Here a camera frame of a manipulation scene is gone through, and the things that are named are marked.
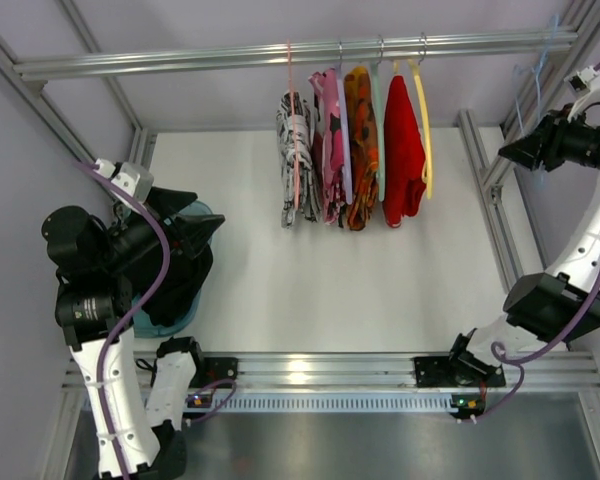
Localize blue hanger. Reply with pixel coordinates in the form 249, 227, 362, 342
512, 14, 561, 191

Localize right aluminium frame post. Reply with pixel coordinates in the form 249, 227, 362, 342
457, 1, 600, 289

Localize teal plastic bin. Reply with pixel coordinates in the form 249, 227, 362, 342
132, 199, 216, 339

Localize yellow hanger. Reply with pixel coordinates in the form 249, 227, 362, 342
407, 32, 434, 200

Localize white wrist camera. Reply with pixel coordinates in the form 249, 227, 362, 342
94, 158, 154, 203
564, 66, 600, 117

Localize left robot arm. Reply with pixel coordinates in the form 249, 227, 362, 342
41, 187, 225, 479

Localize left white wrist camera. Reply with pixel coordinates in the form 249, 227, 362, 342
94, 158, 154, 203

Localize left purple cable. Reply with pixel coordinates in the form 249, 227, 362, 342
74, 160, 237, 476

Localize mint green hanger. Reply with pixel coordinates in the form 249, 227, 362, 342
370, 35, 385, 202

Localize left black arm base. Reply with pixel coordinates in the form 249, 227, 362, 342
189, 356, 239, 389

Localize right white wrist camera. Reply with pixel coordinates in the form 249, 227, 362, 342
564, 66, 600, 117

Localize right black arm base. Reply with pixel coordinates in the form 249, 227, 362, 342
413, 355, 506, 388

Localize orange patterned garment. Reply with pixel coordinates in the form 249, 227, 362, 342
344, 66, 379, 231

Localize left aluminium frame post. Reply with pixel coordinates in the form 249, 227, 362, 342
0, 1, 151, 163

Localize aluminium frame post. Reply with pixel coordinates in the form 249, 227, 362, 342
457, 1, 600, 289
0, 1, 151, 163

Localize pink hanger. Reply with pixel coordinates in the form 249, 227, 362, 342
286, 39, 300, 211

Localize red garment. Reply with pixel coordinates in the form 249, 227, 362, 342
383, 75, 426, 228

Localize aluminium hanging rail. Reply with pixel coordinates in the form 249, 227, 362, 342
13, 26, 578, 81

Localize black trousers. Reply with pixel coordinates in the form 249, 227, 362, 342
125, 244, 213, 327

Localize pink patterned garment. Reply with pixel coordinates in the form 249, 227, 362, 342
309, 68, 346, 225

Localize black white patterned garment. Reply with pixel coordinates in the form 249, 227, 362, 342
276, 91, 321, 229

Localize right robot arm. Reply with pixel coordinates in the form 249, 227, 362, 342
448, 110, 600, 381

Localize grey slotted cable duct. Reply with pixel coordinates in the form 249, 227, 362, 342
82, 390, 474, 414

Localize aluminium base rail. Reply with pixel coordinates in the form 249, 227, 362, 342
62, 351, 600, 390

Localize lilac hanger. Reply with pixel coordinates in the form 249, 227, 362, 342
335, 41, 353, 205

